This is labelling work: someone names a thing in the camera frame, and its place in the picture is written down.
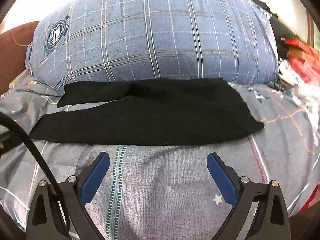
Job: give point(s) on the red packaging pile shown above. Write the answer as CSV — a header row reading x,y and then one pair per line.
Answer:
x,y
303,55

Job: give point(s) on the wooden window frame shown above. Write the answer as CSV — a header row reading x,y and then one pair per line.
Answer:
x,y
311,30

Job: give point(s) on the white plastic bag clutter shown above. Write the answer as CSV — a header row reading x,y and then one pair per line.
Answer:
x,y
295,90

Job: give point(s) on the black pants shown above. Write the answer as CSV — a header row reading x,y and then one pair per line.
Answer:
x,y
150,115

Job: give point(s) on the black bag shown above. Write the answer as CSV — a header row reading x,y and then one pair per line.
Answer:
x,y
277,27

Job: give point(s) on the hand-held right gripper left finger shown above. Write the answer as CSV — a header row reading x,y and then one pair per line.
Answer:
x,y
93,180

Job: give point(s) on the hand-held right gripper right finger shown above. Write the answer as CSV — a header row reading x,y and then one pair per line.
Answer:
x,y
222,180

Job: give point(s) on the blue plaid pillow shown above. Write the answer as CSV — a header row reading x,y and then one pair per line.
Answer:
x,y
150,42

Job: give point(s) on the brown headboard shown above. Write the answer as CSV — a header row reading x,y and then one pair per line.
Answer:
x,y
12,55

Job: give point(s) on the grey printed bed sheet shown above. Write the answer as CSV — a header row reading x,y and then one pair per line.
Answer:
x,y
162,180

